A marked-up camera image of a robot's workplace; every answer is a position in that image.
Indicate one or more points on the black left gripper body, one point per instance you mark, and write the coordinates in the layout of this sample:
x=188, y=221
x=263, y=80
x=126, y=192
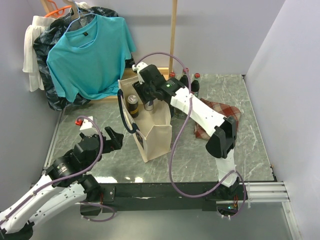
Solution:
x=112, y=143

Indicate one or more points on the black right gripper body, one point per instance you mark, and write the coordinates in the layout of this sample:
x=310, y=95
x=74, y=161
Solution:
x=144, y=92

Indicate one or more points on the red tab drink can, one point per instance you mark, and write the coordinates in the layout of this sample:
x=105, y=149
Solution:
x=149, y=106

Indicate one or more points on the Coca-Cola glass bottle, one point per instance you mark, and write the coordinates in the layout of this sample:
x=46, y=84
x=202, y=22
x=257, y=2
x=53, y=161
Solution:
x=184, y=77
x=195, y=84
x=172, y=75

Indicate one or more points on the green cap clear bottle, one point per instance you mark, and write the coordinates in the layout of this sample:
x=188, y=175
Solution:
x=179, y=114

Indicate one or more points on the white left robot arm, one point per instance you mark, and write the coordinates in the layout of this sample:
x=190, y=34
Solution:
x=63, y=184

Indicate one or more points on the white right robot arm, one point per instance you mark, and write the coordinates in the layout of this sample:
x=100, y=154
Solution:
x=222, y=130

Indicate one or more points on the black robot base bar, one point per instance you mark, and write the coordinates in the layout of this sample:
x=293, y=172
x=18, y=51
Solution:
x=161, y=196

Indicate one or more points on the beige canvas tote bag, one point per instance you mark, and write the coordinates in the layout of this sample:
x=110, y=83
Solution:
x=154, y=134

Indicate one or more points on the silver top drink can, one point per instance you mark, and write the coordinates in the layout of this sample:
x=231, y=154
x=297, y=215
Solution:
x=133, y=105

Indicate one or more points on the turquoise t-shirt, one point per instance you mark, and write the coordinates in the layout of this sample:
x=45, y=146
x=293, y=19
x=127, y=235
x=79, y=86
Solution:
x=91, y=60

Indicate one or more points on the red plaid cloth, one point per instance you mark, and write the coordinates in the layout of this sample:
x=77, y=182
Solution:
x=221, y=108

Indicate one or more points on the white hanging garment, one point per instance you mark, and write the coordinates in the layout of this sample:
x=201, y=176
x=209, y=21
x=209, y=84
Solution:
x=30, y=64

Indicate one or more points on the dark floral patterned shirt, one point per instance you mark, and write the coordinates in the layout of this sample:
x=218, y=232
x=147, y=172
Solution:
x=46, y=41

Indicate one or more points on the orange plastic hanger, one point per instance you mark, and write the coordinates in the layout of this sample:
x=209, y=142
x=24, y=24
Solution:
x=52, y=10

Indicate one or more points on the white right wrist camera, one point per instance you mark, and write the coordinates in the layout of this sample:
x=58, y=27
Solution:
x=139, y=66

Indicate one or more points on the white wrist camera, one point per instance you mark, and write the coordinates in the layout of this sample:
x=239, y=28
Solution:
x=86, y=124
x=139, y=66

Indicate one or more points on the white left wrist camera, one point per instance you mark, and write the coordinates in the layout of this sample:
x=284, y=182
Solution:
x=86, y=124

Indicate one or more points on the light blue wire hanger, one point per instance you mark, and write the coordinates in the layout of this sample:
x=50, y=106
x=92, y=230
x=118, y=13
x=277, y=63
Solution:
x=77, y=20

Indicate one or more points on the aluminium rail profile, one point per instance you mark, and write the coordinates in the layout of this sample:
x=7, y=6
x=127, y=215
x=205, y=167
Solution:
x=267, y=192

